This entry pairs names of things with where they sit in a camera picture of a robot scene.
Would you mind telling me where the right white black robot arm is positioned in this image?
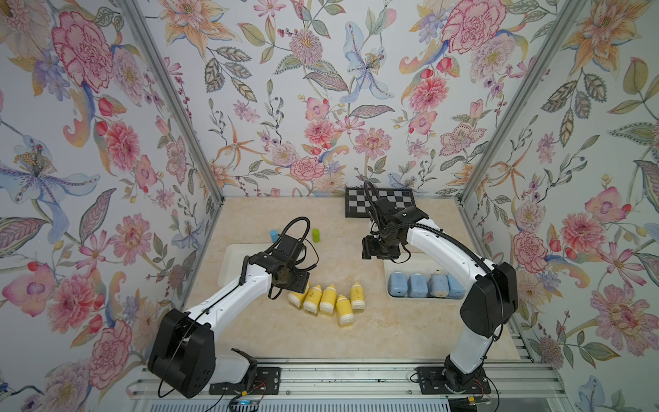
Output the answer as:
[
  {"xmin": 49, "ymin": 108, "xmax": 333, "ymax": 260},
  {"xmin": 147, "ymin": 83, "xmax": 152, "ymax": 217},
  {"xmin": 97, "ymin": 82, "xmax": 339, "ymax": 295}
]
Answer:
[{"xmin": 362, "ymin": 181, "xmax": 518, "ymax": 394}]

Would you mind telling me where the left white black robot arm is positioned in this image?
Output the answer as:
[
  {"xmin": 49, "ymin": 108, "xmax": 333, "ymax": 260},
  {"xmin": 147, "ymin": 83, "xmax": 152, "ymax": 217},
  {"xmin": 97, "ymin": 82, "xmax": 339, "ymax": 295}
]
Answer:
[{"xmin": 148, "ymin": 216, "xmax": 317, "ymax": 399}]

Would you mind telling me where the right white storage tray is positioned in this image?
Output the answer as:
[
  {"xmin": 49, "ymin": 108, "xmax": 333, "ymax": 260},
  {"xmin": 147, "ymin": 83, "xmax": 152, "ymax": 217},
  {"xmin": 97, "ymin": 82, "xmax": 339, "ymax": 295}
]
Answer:
[{"xmin": 384, "ymin": 253, "xmax": 467, "ymax": 301}]

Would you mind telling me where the white storage tray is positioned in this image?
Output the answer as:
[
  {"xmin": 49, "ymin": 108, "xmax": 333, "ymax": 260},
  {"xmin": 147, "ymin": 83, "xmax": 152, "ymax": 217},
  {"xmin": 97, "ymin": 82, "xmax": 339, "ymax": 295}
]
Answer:
[
  {"xmin": 217, "ymin": 244, "xmax": 270, "ymax": 288},
  {"xmin": 384, "ymin": 253, "xmax": 467, "ymax": 301}
]

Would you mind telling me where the left white storage tray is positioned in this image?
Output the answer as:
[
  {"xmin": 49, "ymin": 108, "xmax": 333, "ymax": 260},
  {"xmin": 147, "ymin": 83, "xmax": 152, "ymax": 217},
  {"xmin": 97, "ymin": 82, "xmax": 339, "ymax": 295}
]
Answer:
[{"xmin": 217, "ymin": 244, "xmax": 270, "ymax": 288}]

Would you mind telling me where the black white checkerboard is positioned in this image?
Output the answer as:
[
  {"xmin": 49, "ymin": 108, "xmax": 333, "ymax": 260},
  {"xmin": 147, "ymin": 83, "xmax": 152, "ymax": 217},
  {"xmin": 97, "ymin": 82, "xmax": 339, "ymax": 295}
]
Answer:
[{"xmin": 344, "ymin": 186, "xmax": 419, "ymax": 221}]

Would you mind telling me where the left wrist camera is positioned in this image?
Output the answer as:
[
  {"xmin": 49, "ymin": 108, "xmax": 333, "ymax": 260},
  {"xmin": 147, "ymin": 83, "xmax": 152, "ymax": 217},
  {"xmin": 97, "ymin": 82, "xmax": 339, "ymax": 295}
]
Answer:
[{"xmin": 276, "ymin": 234, "xmax": 305, "ymax": 262}]

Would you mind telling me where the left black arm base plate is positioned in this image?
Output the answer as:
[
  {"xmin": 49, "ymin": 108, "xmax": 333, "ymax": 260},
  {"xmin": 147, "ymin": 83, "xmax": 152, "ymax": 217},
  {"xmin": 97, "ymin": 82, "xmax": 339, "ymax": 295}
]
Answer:
[{"xmin": 209, "ymin": 367, "xmax": 281, "ymax": 396}]

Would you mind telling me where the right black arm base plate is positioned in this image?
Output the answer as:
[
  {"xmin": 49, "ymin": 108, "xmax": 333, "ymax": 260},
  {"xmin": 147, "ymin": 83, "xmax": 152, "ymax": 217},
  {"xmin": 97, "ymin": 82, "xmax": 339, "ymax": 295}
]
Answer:
[{"xmin": 412, "ymin": 366, "xmax": 492, "ymax": 397}]

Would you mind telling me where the aluminium mounting rail frame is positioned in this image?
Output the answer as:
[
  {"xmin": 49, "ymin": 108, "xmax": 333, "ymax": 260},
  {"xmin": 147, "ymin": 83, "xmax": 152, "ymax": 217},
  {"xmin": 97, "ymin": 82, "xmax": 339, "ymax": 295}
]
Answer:
[{"xmin": 126, "ymin": 337, "xmax": 574, "ymax": 411}]

